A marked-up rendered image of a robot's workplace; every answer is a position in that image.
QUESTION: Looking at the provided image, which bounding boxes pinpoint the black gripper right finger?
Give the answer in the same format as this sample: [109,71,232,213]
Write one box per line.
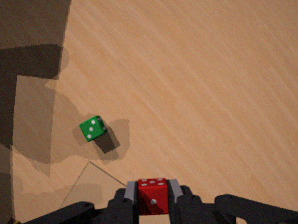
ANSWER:
[167,179,298,224]

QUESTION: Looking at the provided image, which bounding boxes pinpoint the tan flat mat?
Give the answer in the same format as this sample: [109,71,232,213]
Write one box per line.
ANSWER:
[60,161,170,224]

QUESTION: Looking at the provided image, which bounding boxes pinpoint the red die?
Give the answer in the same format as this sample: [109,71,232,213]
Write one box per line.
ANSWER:
[137,178,169,216]

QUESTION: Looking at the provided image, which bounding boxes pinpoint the green die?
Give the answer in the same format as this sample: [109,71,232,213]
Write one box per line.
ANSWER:
[79,116,108,142]

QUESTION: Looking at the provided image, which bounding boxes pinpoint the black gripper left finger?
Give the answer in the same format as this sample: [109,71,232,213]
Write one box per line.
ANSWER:
[22,181,139,224]

